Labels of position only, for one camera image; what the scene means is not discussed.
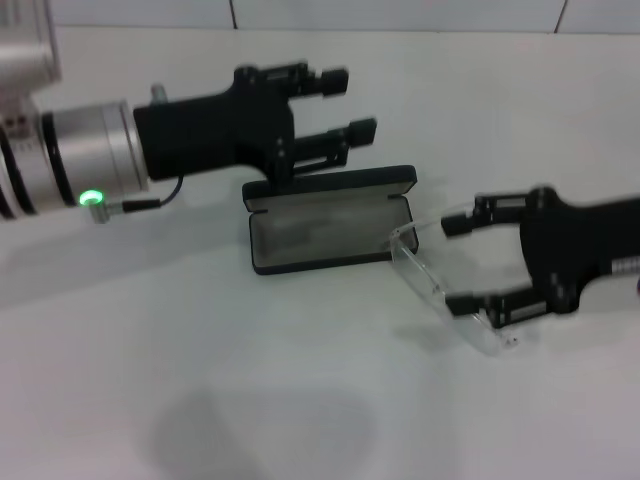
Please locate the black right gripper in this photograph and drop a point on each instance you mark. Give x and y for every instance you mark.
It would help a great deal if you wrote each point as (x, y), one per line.
(565, 250)

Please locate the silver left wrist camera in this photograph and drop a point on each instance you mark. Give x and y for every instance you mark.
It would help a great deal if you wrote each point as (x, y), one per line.
(25, 45)

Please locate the black glasses case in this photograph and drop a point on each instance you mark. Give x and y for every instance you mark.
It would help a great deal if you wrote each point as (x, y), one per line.
(325, 235)

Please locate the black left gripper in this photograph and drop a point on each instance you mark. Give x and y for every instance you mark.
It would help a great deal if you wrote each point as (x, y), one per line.
(210, 135)

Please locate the clear white glasses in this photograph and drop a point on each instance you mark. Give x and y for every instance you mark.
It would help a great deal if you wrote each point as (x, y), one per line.
(417, 272)

